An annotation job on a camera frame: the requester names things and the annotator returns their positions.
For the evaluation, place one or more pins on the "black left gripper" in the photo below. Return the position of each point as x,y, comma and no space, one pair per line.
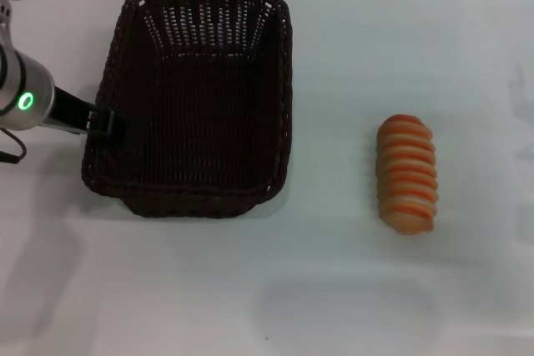
69,108

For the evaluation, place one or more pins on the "dark brown woven basket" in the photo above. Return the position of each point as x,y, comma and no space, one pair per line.
200,122

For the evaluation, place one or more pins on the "orange striped bread loaf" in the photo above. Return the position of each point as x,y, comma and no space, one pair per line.
406,172

